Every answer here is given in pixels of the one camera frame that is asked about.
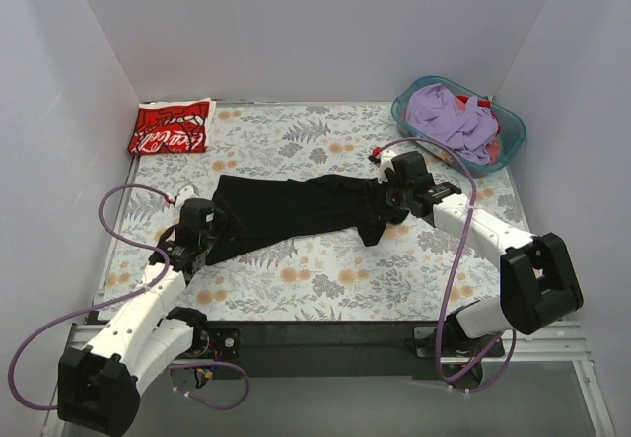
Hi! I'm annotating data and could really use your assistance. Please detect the aluminium mounting rail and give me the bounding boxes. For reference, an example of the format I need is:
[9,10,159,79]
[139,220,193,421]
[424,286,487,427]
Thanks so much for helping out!
[67,321,593,363]

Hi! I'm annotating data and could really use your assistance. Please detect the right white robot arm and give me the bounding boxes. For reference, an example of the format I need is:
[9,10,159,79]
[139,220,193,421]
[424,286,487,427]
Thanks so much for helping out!
[376,150,584,356]

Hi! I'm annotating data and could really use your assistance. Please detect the folded red Coca-Cola shirt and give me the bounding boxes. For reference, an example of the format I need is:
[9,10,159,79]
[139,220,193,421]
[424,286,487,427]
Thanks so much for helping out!
[128,98,216,156]

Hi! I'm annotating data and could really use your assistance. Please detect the black t-shirt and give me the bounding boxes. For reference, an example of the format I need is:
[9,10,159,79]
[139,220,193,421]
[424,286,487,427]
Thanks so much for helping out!
[206,175,408,266]

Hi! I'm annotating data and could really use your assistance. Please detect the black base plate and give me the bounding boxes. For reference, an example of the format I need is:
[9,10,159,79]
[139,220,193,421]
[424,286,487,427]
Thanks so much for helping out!
[184,328,241,359]
[408,325,505,359]

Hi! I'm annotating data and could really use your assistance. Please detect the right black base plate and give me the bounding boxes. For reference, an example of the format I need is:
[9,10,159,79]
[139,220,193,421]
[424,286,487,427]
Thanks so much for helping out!
[408,325,505,359]

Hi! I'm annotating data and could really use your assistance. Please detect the teal plastic basket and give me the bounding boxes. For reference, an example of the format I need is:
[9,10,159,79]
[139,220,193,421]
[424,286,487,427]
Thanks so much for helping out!
[391,76,526,178]

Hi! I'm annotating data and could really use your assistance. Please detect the floral table mat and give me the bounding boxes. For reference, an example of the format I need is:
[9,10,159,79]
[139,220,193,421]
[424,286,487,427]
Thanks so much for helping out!
[99,105,499,321]

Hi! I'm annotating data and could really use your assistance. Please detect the red garment in basket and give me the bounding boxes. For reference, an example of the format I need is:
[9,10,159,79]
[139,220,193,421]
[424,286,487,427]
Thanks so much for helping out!
[456,95,501,165]

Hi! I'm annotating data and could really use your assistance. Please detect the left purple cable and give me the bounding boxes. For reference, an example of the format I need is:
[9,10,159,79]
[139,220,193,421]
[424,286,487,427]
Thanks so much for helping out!
[8,184,251,411]

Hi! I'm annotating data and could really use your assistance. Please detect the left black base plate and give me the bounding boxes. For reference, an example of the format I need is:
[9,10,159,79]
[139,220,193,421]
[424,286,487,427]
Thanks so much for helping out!
[184,328,241,359]

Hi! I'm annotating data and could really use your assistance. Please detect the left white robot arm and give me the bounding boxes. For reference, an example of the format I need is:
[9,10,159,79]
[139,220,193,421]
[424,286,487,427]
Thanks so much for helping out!
[57,198,226,436]

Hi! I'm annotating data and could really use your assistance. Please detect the lilac t-shirt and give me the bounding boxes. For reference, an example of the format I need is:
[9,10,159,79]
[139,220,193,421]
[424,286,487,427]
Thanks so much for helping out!
[405,83,497,166]

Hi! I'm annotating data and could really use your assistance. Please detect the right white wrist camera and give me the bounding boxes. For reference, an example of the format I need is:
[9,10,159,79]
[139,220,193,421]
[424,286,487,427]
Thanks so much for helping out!
[369,148,397,183]

